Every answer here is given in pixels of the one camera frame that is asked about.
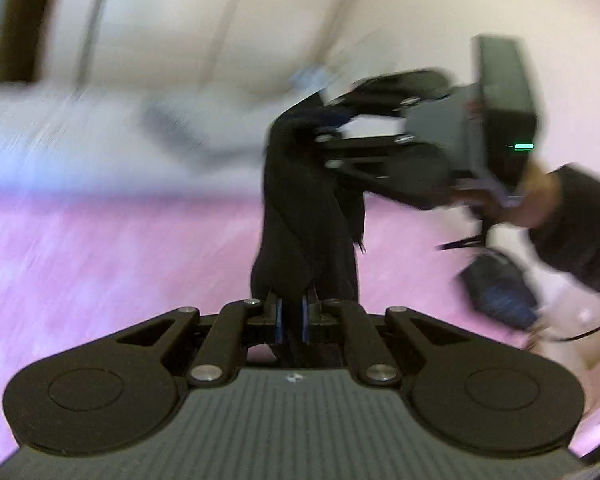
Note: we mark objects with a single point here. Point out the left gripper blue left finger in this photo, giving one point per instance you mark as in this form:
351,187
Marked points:
278,319

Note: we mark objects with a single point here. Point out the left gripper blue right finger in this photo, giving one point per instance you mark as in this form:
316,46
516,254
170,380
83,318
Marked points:
306,319

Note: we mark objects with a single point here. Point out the black zip fleece jacket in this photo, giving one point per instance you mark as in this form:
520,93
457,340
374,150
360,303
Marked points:
312,219

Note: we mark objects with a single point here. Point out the operator right hand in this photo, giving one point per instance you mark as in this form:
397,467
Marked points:
541,194

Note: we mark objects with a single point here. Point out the cream wardrobe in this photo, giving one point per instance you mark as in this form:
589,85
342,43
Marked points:
255,44

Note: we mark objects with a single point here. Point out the pink rose bed blanket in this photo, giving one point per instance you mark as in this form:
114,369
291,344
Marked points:
75,270

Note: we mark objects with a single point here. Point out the white ribbed rolled quilt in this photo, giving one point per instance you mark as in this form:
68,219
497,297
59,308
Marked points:
103,141

